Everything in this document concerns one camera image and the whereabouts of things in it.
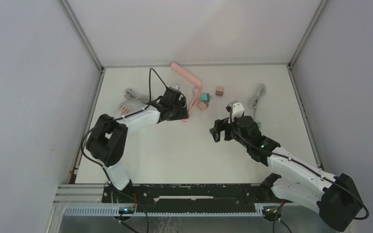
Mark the pink power strip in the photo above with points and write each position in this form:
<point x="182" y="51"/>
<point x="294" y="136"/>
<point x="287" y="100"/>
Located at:
<point x="186" y="75"/>

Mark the brown pink plug adapter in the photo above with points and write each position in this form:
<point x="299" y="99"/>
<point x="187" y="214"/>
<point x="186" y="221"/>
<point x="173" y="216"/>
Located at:
<point x="219" y="91"/>

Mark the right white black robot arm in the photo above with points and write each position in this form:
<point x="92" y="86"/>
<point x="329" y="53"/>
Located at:
<point x="334" y="198"/>

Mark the teal plug adapter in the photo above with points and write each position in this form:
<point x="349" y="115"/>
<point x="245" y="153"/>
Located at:
<point x="205" y="97"/>

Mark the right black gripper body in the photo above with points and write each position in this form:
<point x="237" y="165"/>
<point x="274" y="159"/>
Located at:
<point x="235" y="134"/>

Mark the white power strip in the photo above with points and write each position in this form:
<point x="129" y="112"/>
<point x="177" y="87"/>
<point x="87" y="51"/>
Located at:
<point x="133" y="105"/>

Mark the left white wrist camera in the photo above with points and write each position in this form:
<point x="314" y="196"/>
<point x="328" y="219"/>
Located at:
<point x="175" y="86"/>

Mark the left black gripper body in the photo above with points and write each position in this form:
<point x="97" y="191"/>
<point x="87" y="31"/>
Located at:
<point x="178" y="111"/>

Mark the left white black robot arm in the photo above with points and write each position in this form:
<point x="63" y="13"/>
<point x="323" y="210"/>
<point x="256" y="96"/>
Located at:
<point x="104" y="144"/>

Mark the green plug adapter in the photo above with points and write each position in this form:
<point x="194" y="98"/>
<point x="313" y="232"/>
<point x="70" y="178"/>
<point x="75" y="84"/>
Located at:
<point x="259" y="125"/>

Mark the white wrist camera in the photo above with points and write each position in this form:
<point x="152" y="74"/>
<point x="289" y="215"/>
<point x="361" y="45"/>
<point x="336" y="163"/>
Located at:
<point x="175" y="86"/>
<point x="235" y="110"/>

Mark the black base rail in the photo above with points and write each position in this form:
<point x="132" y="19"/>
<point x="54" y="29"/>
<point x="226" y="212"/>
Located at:
<point x="192" y="197"/>

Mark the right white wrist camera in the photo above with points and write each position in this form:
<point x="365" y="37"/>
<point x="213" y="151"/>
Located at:
<point x="235" y="110"/>

